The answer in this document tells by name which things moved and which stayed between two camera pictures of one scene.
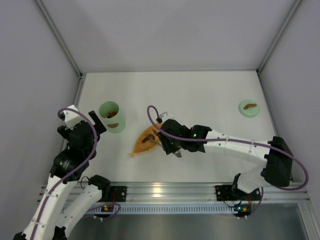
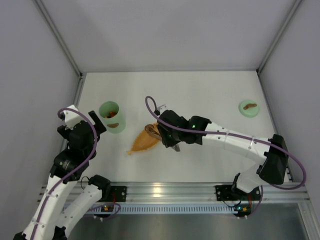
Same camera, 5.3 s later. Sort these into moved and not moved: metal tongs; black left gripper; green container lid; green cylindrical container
Moved: metal tongs
Not moved: black left gripper; green cylindrical container; green container lid
